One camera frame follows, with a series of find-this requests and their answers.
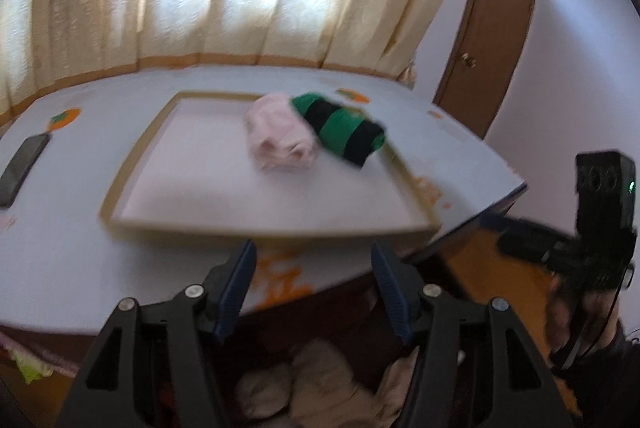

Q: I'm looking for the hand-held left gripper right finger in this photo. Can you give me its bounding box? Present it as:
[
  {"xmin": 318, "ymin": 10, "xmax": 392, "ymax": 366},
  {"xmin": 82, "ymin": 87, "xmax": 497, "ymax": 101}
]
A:
[{"xmin": 370, "ymin": 241, "xmax": 576, "ymax": 428}]

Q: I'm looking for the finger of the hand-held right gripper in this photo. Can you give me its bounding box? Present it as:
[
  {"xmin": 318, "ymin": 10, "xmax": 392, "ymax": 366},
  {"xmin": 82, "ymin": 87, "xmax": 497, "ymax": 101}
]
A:
[
  {"xmin": 497, "ymin": 230, "xmax": 566, "ymax": 269},
  {"xmin": 482, "ymin": 214, "xmax": 578, "ymax": 249}
]

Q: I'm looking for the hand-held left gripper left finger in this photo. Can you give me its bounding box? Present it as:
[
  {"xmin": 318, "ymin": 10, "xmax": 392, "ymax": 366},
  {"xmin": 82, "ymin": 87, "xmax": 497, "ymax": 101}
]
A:
[{"xmin": 55, "ymin": 239, "xmax": 258, "ymax": 428}]

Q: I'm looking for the dotted beige underwear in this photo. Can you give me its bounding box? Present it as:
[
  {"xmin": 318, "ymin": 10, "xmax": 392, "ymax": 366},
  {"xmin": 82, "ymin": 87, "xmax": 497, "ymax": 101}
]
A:
[{"xmin": 289, "ymin": 340, "xmax": 377, "ymax": 428}]

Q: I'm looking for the white tray with wooden rim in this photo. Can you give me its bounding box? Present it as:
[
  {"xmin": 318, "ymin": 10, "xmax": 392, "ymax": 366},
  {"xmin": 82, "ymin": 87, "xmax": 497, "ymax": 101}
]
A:
[{"xmin": 99, "ymin": 90, "xmax": 441, "ymax": 241}]

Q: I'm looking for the pink underwear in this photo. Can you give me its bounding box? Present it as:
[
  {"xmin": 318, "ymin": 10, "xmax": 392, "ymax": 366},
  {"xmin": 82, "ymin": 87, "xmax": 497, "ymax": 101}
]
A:
[{"xmin": 244, "ymin": 92, "xmax": 321, "ymax": 173}]

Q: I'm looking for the green black striped underwear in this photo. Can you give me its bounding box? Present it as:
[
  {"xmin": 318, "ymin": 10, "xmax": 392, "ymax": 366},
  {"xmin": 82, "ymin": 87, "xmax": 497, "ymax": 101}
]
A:
[{"xmin": 291, "ymin": 92, "xmax": 387, "ymax": 168}]

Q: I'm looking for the person's right forearm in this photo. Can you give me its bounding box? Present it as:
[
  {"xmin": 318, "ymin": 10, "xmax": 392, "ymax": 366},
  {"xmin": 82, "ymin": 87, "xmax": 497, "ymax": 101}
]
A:
[{"xmin": 550, "ymin": 318, "xmax": 640, "ymax": 428}]

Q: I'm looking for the person's right hand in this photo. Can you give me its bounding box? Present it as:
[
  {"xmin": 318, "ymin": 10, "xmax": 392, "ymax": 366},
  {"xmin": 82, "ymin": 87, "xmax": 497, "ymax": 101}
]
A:
[{"xmin": 547, "ymin": 280, "xmax": 621, "ymax": 359}]

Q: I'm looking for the dark wooden table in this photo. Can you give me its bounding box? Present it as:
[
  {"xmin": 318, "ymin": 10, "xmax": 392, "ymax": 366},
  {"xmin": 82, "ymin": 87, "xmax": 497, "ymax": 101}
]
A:
[{"xmin": 0, "ymin": 183, "xmax": 551, "ymax": 428}]

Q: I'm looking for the beige dotted sock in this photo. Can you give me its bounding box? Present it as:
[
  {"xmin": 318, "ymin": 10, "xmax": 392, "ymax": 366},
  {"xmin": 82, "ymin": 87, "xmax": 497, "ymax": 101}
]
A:
[{"xmin": 375, "ymin": 347, "xmax": 422, "ymax": 415}]

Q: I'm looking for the brown wooden door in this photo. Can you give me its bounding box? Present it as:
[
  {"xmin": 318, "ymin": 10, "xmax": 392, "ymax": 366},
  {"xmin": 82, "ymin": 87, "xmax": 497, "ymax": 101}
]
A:
[{"xmin": 432, "ymin": 0, "xmax": 544, "ymax": 139}]

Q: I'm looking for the curtain tassel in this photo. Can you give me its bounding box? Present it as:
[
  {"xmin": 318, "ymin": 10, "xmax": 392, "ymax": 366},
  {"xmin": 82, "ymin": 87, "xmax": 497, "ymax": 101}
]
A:
[{"xmin": 397, "ymin": 56, "xmax": 419, "ymax": 89}]

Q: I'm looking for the pink striped cloth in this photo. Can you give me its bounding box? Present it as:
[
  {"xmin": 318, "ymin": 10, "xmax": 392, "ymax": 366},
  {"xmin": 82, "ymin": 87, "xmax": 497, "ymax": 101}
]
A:
[{"xmin": 0, "ymin": 332, "xmax": 78, "ymax": 375}]

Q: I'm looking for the yellow-green cloth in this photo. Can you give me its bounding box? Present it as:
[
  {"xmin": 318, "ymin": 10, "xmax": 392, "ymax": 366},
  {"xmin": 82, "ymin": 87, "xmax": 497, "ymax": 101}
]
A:
[{"xmin": 12, "ymin": 347, "xmax": 57, "ymax": 385}]

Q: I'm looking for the black smartphone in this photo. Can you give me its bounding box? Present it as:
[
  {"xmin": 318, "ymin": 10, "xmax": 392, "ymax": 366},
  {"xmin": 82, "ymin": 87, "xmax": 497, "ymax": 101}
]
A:
[{"xmin": 0, "ymin": 133, "xmax": 52, "ymax": 209}]

